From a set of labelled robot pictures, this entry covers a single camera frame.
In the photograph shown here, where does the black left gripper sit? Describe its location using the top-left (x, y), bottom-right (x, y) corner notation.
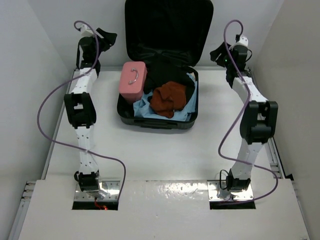
top-left (88, 28), bottom-right (117, 60)

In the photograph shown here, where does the pink cosmetic case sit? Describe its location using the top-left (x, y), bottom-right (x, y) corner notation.
top-left (118, 61), bottom-right (147, 104)

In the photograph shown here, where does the black hard-shell suitcase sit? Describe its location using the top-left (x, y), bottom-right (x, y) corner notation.
top-left (117, 0), bottom-right (214, 130)

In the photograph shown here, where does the black garment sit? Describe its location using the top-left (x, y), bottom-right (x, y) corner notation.
top-left (143, 60), bottom-right (195, 103)

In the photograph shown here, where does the brown terry towel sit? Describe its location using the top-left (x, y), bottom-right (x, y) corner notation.
top-left (150, 81), bottom-right (187, 119)

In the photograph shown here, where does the light blue cloth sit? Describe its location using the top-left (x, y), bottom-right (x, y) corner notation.
top-left (132, 72), bottom-right (198, 123)

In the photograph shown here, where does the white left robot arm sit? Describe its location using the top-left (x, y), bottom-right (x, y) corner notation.
top-left (64, 25), bottom-right (117, 194)

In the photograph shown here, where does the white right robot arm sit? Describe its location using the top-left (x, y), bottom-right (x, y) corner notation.
top-left (210, 43), bottom-right (279, 192)

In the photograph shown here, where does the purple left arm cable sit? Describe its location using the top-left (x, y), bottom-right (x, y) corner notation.
top-left (36, 20), bottom-right (127, 201)

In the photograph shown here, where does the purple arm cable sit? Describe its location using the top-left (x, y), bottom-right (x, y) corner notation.
top-left (36, 20), bottom-right (127, 201)
top-left (218, 19), bottom-right (279, 206)

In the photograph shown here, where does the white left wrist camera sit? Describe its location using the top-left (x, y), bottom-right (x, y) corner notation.
top-left (80, 24), bottom-right (103, 38)

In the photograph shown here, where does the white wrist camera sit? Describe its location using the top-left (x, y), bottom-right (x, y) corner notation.
top-left (80, 24), bottom-right (103, 38)
top-left (229, 35), bottom-right (249, 50)

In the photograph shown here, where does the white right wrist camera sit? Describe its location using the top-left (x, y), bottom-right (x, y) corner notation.
top-left (229, 35), bottom-right (249, 50)

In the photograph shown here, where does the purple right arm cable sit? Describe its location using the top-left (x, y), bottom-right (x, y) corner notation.
top-left (218, 19), bottom-right (279, 206)

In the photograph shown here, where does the aluminium frame rail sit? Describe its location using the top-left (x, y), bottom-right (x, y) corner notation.
top-left (244, 66), bottom-right (293, 180)

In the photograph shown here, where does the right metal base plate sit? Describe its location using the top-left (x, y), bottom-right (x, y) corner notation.
top-left (207, 180), bottom-right (254, 202)

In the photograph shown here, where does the metal base plate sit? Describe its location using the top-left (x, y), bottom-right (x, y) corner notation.
top-left (73, 180), bottom-right (120, 202)
top-left (207, 180), bottom-right (254, 202)

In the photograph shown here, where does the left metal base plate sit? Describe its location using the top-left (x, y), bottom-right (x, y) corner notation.
top-left (73, 180), bottom-right (120, 202)

